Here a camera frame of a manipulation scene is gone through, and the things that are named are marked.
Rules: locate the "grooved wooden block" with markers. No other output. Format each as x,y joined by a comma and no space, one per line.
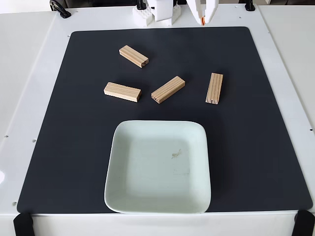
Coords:
133,56
214,88
167,89
121,91

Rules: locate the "pale green square plate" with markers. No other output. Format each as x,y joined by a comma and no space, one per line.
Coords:
152,172

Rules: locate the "black table clamp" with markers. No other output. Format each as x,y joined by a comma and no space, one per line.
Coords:
60,9
249,6

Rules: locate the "black base clamp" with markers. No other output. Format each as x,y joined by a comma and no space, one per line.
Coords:
140,4

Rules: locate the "black rubber mat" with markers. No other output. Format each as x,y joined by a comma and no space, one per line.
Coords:
73,123

